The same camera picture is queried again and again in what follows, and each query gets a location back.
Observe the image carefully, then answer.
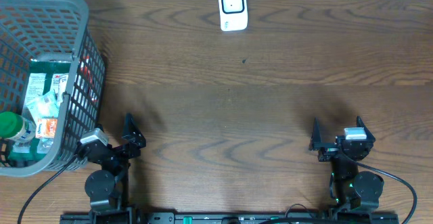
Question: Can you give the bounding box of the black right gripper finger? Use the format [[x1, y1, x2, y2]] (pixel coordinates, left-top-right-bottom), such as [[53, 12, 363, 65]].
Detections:
[[309, 118, 323, 151], [356, 116, 375, 142]]

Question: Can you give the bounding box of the orange Kleenex tissue pack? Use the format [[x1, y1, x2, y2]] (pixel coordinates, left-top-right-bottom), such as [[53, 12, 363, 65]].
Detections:
[[35, 118, 58, 139]]

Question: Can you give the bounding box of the green lid jar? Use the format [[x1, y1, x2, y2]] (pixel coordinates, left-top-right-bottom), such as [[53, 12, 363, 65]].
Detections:
[[1, 112, 36, 143]]

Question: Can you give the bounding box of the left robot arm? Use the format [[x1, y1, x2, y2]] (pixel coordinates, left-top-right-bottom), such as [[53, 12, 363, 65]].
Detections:
[[76, 113, 146, 223]]

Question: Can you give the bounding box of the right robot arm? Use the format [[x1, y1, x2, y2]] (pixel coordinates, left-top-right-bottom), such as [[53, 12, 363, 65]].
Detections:
[[309, 116, 384, 223]]

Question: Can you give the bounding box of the white barcode scanner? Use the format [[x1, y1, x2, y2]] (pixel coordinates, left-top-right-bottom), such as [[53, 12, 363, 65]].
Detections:
[[219, 0, 248, 32]]

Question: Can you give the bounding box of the mint green wipes pack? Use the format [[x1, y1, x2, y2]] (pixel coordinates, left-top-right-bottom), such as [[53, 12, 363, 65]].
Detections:
[[26, 91, 60, 122]]

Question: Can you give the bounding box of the red box in basket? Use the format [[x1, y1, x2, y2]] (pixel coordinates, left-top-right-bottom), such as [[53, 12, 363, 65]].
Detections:
[[80, 55, 98, 104]]

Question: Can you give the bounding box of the green 3M gloves package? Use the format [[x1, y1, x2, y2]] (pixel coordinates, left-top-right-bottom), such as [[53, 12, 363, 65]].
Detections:
[[7, 62, 70, 165]]

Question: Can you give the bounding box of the grey plastic shopping basket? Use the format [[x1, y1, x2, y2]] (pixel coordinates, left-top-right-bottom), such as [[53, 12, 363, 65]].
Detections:
[[1, 0, 106, 177]]

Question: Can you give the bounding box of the black left camera cable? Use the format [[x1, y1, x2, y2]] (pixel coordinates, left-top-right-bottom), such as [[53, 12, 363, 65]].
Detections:
[[16, 154, 81, 224]]

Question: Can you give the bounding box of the black camera cable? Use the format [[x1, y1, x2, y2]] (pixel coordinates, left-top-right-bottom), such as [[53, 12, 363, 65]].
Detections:
[[341, 152, 418, 224], [16, 154, 81, 224]]

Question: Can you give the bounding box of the black mounting rail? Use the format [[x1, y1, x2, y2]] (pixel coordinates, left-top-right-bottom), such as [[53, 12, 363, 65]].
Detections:
[[59, 211, 399, 224]]

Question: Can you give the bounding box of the black right camera cable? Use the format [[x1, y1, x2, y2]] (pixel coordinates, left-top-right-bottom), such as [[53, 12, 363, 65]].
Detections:
[[341, 152, 418, 224]]

